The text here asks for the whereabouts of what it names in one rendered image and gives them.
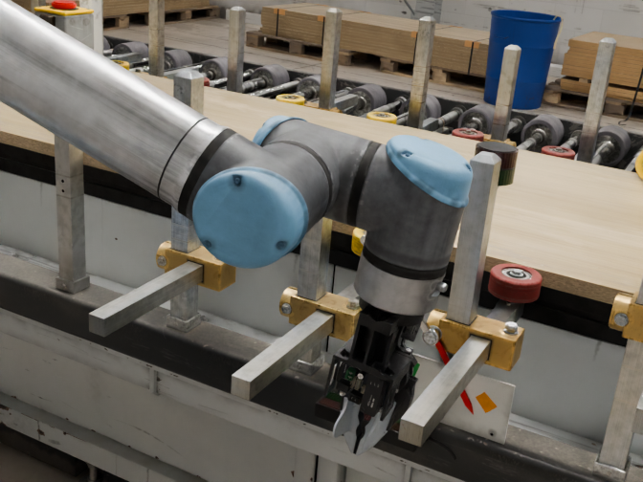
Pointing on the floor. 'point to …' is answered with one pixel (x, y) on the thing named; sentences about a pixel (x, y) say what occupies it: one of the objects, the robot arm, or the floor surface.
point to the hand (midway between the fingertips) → (360, 441)
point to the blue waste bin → (526, 76)
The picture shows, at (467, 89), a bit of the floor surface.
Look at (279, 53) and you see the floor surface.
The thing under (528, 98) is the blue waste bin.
